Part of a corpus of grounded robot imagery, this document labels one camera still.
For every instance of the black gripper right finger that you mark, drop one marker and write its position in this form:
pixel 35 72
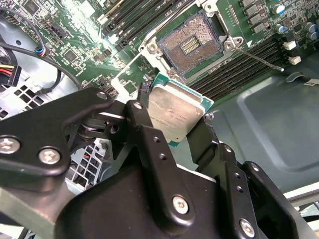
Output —
pixel 269 199

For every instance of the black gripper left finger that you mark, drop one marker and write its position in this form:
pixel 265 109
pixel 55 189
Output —
pixel 37 129

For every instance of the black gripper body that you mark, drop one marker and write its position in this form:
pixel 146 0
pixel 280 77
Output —
pixel 112 211

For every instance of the metal socket cover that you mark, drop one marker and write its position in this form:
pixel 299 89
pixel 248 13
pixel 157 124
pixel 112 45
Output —
pixel 117 85

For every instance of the silver CPU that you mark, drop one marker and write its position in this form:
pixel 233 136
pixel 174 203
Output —
pixel 174 112

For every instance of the metal locking lever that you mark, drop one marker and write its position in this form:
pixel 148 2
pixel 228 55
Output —
pixel 259 58
pixel 172 21

